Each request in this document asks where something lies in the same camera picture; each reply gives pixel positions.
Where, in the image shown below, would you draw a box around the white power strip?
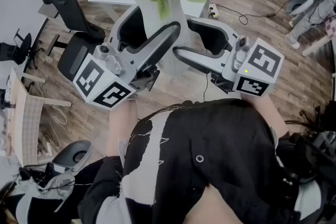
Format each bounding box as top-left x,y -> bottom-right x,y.
208,1 -> 220,19
38,136 -> 54,157

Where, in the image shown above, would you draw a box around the black floor cable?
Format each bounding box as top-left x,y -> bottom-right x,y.
215,0 -> 299,26

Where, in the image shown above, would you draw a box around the person's black white top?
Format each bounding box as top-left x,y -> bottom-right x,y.
78,98 -> 302,224

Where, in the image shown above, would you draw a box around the wooden table with plaid cloth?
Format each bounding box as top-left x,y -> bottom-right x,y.
6,68 -> 72,167

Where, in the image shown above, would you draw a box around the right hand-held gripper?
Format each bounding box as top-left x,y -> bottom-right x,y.
172,17 -> 285,98

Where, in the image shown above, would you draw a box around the person's left forearm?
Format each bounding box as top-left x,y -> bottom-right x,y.
106,98 -> 139,158

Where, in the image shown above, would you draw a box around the pink flowers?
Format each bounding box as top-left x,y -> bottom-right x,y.
70,0 -> 236,83

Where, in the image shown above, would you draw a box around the small black office chair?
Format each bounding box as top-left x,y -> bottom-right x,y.
0,28 -> 44,71

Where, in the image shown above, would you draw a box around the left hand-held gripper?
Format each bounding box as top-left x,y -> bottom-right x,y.
72,4 -> 182,111

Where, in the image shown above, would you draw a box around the person's right forearm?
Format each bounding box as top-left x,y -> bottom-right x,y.
240,91 -> 289,140

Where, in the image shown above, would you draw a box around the black office chair with headrest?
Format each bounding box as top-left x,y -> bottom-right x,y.
41,0 -> 107,82

